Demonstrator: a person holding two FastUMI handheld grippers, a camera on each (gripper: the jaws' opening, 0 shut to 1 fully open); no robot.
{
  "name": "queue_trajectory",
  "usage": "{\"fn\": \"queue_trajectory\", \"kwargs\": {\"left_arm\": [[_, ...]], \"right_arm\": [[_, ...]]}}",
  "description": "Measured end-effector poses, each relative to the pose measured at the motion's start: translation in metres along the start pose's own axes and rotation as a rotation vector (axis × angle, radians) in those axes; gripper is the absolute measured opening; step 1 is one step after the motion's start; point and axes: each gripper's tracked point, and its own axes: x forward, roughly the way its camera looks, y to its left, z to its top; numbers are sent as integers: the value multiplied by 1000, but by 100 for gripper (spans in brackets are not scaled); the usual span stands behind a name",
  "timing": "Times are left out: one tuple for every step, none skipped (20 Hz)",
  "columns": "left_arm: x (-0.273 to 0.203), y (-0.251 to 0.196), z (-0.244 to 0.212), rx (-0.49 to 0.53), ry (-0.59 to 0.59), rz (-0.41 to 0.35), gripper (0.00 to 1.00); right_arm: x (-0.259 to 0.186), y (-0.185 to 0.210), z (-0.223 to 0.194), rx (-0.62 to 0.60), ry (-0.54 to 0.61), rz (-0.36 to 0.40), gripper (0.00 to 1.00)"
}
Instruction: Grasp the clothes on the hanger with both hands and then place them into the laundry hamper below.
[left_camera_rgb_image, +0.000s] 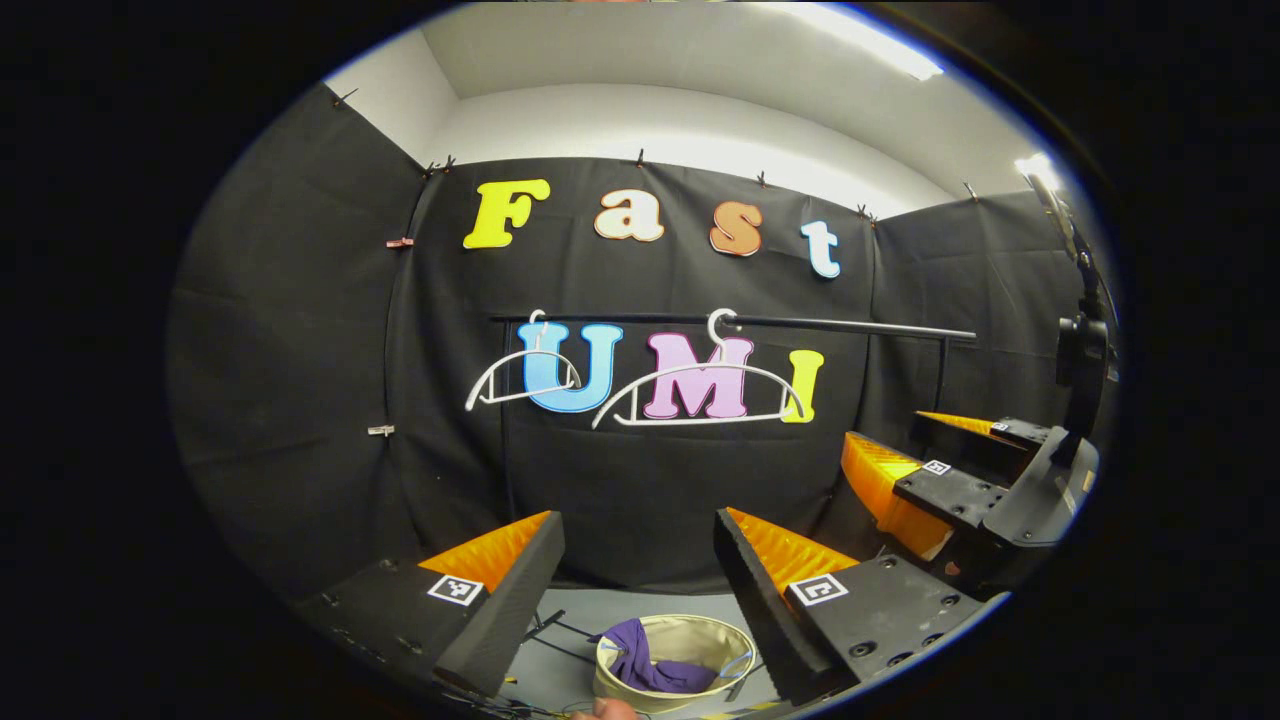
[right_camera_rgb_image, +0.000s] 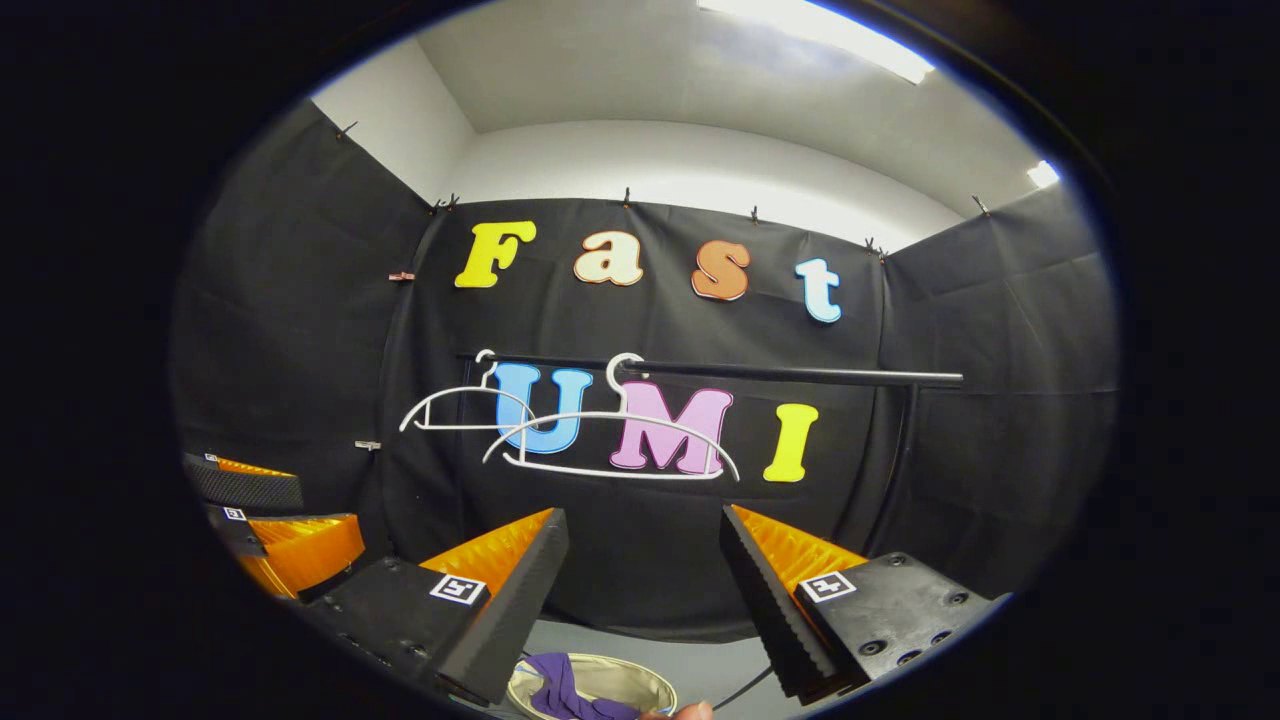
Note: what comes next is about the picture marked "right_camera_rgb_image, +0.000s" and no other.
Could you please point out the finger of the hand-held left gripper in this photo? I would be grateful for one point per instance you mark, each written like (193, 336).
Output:
(250, 488)
(300, 550)

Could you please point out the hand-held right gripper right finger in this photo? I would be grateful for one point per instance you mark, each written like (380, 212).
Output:
(765, 600)

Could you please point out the black metal clothes rack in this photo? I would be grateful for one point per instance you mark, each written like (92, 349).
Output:
(800, 373)

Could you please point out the white plastic clothes hanger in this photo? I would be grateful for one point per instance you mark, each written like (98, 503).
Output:
(600, 415)
(450, 394)

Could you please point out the purple ribbed shirt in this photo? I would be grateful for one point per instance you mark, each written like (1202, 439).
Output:
(560, 690)

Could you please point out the cream round laundry hamper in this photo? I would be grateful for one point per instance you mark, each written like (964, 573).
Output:
(640, 685)

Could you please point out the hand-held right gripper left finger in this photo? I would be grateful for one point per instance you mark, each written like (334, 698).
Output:
(515, 600)

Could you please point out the small ceiling light panel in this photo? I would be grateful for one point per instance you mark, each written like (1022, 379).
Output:
(1043, 174)

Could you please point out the long ceiling light panel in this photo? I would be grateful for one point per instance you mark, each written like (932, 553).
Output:
(820, 35)

